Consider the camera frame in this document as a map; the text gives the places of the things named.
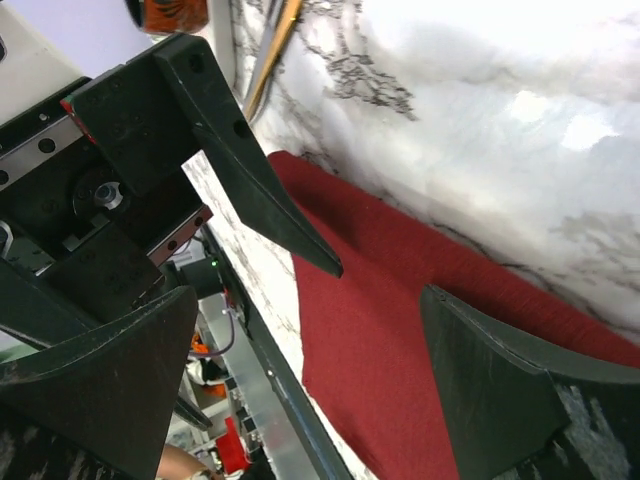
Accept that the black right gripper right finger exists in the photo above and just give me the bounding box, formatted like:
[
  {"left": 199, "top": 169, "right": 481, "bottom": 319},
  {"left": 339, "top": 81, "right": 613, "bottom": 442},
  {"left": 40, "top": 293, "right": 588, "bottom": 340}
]
[{"left": 420, "top": 285, "right": 639, "bottom": 479}]

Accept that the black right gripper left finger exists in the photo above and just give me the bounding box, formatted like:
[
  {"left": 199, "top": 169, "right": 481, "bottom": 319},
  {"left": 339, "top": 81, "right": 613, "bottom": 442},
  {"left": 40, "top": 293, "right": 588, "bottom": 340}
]
[{"left": 1, "top": 287, "right": 198, "bottom": 479}]

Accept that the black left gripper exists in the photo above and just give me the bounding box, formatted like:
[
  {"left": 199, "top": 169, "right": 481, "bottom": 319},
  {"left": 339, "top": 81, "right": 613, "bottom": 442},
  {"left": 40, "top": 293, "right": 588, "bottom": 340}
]
[{"left": 1, "top": 74, "right": 211, "bottom": 349}]

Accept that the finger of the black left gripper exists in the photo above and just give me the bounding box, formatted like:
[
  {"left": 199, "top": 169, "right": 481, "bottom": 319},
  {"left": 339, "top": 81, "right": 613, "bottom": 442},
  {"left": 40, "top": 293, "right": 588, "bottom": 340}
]
[{"left": 153, "top": 34, "right": 343, "bottom": 278}]

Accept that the dark red cloth napkin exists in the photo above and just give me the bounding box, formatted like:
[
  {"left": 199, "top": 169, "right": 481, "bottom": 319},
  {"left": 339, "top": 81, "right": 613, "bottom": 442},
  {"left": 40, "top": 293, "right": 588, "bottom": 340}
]
[{"left": 269, "top": 152, "right": 639, "bottom": 479}]

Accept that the floral rectangular serving tray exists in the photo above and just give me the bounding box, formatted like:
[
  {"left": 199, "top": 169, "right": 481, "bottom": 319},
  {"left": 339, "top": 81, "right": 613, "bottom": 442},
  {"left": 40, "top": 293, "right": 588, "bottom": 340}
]
[{"left": 208, "top": 0, "right": 236, "bottom": 87}]

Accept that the orange black coffee mug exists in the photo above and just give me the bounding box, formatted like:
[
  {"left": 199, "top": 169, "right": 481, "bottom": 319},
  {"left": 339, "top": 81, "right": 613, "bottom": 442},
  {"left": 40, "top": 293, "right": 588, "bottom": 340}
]
[{"left": 124, "top": 0, "right": 209, "bottom": 35}]

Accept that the gold spoon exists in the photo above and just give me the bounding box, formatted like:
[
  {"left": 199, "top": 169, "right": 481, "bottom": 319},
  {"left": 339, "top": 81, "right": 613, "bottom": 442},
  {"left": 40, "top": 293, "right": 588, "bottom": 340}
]
[{"left": 245, "top": 0, "right": 303, "bottom": 122}]

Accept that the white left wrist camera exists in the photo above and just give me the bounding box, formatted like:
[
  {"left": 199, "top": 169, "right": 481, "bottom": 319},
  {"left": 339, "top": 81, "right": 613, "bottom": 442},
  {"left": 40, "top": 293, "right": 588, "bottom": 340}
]
[{"left": 0, "top": 0, "right": 156, "bottom": 121}]

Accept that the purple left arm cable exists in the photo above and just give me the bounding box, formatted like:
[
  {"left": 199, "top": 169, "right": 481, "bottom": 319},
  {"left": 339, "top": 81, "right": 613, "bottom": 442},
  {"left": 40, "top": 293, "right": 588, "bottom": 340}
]
[{"left": 187, "top": 309, "right": 236, "bottom": 359}]

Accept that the aluminium frame rail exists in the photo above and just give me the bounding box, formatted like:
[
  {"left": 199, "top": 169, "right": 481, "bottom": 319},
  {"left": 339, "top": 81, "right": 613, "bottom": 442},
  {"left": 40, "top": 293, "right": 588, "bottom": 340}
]
[{"left": 199, "top": 294, "right": 318, "bottom": 479}]

